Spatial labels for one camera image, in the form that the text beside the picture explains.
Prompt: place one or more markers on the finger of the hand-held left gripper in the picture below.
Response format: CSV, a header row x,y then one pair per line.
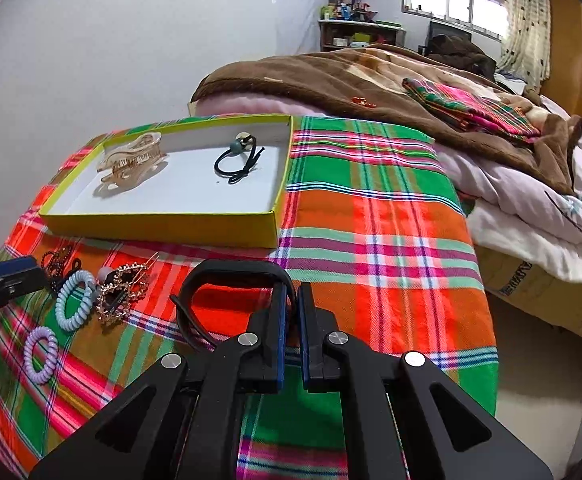
x,y
16,287
16,266

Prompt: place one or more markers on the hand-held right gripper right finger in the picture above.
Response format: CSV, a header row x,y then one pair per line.
x,y
304,332

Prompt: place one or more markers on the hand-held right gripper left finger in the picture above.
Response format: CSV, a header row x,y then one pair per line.
x,y
281,322

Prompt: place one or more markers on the black wristband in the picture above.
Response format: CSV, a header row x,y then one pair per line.
x,y
231,266

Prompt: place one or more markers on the rhinestone hair clip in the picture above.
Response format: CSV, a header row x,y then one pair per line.
x,y
107,305

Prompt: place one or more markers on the yellow-green shallow cardboard box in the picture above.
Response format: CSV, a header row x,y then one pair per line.
x,y
171,230

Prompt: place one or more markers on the plaid bed cloth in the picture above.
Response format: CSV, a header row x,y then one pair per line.
x,y
396,210

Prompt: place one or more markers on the beige hair claw clip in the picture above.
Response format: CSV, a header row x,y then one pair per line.
x,y
131,157

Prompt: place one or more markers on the white floral quilt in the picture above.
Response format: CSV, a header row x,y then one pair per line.
x,y
521,240

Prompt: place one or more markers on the brown plush blanket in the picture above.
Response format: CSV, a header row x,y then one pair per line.
x,y
321,80

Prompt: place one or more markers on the folded plaid cloth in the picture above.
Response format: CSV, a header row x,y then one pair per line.
x,y
471,105

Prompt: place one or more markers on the white wooden shelf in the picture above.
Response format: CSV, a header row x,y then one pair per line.
x,y
331,30

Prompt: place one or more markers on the dark brown coat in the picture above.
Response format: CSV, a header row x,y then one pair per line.
x,y
461,55

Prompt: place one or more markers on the group of bottles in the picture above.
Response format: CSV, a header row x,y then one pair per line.
x,y
343,7

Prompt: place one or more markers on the black television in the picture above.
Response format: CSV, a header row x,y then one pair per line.
x,y
438,30

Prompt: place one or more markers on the window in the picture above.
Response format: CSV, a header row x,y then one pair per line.
x,y
456,2

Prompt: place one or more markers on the patterned curtain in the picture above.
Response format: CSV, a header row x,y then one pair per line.
x,y
526,25

